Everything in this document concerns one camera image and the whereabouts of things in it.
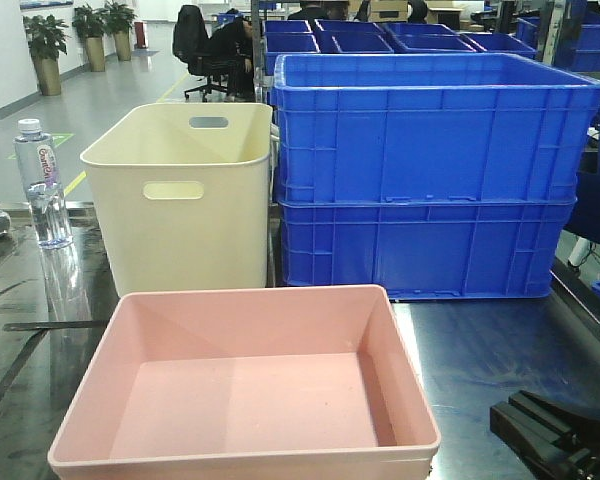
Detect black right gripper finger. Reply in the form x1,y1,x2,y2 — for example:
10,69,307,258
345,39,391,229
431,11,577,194
489,390,600,479

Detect pink plastic bin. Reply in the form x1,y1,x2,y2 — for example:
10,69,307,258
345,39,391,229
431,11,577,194
47,285,441,479

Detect lower large blue crate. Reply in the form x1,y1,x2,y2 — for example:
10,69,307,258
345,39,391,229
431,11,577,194
279,199,575,300

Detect large blue crate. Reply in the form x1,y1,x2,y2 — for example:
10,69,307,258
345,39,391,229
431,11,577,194
279,199,575,300
271,53,600,203

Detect upper large blue crate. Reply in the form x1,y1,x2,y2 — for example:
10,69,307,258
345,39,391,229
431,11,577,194
271,53,600,203

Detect cream plastic basket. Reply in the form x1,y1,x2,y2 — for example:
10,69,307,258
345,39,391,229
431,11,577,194
80,103,272,296

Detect black office chair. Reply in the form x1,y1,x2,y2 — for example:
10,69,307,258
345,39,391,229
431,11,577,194
172,5,255,101

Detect clear water bottle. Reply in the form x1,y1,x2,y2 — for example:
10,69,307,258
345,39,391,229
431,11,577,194
14,118,73,249

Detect potted plant far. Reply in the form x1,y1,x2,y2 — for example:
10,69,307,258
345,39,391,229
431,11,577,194
104,1,136,61

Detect potted plant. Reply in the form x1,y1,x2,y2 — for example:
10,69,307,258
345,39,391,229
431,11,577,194
23,15,68,96
72,4,106,72
104,1,136,61

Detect potted plant middle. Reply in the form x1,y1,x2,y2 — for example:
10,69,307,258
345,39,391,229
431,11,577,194
72,4,106,72

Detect potted plant left near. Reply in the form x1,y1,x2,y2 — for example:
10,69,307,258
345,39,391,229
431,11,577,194
23,15,68,96

